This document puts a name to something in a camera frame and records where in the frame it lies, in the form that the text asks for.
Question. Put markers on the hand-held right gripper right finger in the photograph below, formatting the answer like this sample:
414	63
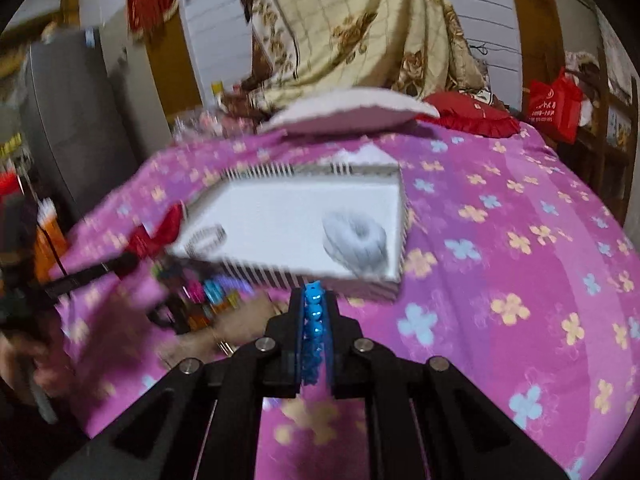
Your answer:
331	345

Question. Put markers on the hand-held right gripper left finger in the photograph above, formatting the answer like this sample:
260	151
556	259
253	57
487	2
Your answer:
301	340

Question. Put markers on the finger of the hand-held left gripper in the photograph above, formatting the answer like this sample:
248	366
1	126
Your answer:
95	274

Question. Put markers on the striped jewelry box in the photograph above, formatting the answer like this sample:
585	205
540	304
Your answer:
280	220

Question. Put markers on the person's left hand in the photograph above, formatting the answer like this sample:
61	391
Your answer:
15	367

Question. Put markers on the orange plastic basket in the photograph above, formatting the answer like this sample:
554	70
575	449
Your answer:
52	240

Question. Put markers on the black scrunchie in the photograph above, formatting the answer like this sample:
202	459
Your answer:
167	316

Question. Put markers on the pale blue fluffy scrunchie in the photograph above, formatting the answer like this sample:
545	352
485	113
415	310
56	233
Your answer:
340	247

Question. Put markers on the grey refrigerator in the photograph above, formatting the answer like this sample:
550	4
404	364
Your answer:
70	110

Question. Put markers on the clear plastic bag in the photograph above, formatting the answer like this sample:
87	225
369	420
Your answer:
210	122

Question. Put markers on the white paper sheet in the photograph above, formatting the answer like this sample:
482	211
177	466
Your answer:
370	156

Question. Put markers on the yellow bottle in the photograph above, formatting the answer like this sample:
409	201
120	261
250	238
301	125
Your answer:
216	91

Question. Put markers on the white pillow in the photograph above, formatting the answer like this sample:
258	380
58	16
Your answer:
350	110

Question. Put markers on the red ruffled cushion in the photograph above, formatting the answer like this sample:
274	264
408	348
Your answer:
470	115

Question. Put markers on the red tasselled banner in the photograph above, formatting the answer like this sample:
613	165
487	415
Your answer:
150	0

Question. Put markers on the beige floral quilt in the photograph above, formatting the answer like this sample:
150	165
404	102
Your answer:
350	20

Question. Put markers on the red shopping bag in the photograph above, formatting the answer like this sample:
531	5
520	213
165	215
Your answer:
550	105

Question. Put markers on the wooden chair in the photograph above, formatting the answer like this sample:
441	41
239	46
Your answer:
605	160

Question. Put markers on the pile of clothes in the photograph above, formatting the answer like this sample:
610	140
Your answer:
582	62

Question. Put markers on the pink floral curtain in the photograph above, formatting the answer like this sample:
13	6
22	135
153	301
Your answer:
620	65

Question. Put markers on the brown wooden post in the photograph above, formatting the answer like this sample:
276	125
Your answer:
532	20
172	70

